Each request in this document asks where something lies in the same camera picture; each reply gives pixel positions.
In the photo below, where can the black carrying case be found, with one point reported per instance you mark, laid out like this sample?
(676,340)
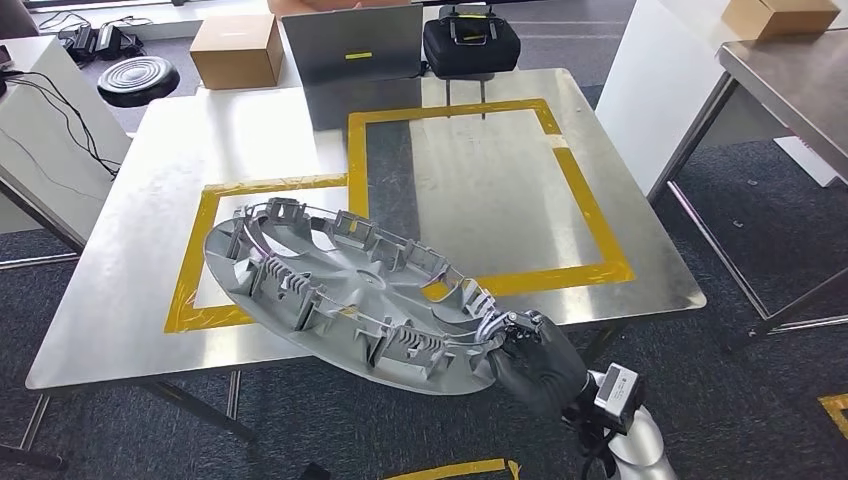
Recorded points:
(470,46)

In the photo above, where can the steel table with white panel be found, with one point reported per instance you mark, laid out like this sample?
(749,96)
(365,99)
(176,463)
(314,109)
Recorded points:
(53,166)
(782,86)

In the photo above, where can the small yellow tape rectangle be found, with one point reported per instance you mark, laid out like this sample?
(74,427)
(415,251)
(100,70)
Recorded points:
(193,265)

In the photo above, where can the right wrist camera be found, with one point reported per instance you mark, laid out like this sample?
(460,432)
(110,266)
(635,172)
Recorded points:
(619,397)

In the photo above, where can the large yellow tape rectangle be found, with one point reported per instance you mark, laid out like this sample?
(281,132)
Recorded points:
(358,159)

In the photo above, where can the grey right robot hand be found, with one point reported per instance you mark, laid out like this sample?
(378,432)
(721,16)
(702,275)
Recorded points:
(546,368)

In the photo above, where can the grey plastic wheel hubcap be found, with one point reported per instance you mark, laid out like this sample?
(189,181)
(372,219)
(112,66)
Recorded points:
(371,278)

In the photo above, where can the black round stool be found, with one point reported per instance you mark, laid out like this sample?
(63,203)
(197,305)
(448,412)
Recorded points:
(139,79)

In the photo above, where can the steel workbench table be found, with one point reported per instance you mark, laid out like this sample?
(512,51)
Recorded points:
(132,265)

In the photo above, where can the black charger units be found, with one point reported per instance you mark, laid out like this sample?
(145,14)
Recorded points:
(106,43)

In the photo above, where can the brown cardboard box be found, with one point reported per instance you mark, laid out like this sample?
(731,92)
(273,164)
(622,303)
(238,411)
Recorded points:
(235,53)
(782,16)

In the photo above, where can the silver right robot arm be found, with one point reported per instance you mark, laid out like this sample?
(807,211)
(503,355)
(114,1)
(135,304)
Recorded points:
(639,447)

